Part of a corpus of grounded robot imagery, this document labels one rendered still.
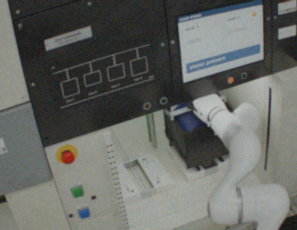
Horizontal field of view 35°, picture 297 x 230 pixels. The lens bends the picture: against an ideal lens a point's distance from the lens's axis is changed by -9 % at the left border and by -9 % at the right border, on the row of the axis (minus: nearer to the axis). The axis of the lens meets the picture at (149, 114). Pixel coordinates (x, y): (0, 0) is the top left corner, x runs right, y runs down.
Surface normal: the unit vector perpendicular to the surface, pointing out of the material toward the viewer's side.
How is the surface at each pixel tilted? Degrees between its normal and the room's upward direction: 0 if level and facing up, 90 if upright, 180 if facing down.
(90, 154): 90
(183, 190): 0
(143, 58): 90
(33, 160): 90
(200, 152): 90
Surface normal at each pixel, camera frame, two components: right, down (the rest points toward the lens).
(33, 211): 0.37, 0.52
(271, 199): -0.11, -0.43
